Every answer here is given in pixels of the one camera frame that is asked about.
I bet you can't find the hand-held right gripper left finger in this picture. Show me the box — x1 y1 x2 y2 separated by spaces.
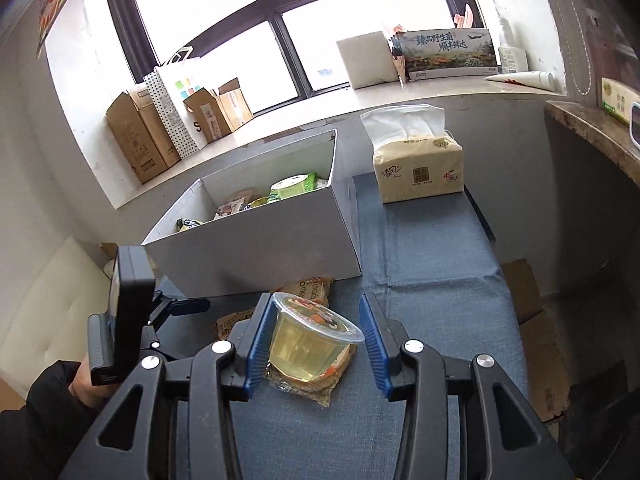
60 294 273 480

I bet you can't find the small cardboard box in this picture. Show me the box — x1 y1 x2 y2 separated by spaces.
217 78 254 132

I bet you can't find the blue tablecloth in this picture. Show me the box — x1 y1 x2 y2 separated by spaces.
165 172 531 480

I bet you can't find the white leather sofa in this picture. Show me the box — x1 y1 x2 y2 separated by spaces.
0 235 118 396

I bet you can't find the tall brown cardboard box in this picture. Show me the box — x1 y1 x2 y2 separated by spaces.
106 85 182 185

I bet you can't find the white storage box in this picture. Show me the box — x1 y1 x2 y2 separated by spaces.
141 128 363 298

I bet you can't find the long white snack bag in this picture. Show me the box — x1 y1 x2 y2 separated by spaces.
270 172 332 201

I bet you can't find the open cardboard box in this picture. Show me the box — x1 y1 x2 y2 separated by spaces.
183 87 233 143

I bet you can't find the brown snack packet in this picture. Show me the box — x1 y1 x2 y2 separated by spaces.
215 307 261 341

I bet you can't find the white tube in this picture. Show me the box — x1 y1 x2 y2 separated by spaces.
484 71 556 92

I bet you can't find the flattened cardboard box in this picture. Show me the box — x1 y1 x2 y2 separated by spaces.
500 258 571 423

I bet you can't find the printed landscape box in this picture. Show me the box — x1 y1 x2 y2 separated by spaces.
400 29 500 82

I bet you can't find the person's left hand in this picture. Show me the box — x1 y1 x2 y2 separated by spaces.
70 355 118 408

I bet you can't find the person's left forearm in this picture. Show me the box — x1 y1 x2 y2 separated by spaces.
0 360 108 480

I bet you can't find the white polka dot paper bag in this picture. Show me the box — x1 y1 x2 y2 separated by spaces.
144 46 213 158

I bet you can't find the dark framed window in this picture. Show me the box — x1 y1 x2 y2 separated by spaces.
102 0 496 116

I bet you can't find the marble counter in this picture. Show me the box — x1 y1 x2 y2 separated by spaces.
545 100 640 186

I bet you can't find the wall poster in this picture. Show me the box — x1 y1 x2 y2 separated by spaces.
35 0 98 58

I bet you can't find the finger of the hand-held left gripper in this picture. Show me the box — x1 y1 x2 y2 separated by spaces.
142 327 193 361
149 290 211 333

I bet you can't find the clear wrapped snack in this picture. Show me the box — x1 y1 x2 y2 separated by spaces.
262 345 358 408

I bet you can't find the white lotion bottle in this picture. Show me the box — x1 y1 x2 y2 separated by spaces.
497 17 528 76

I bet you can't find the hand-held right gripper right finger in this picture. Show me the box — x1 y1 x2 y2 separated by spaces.
358 292 576 480

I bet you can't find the clear jelly cup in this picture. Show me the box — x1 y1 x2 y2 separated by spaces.
267 291 366 378

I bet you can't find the beige tissue pack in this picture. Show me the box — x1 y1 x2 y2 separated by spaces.
360 104 463 205

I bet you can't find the green tissue box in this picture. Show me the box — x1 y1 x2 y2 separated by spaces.
600 77 636 126

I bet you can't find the orange snack packet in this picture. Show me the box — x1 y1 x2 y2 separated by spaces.
287 276 336 311

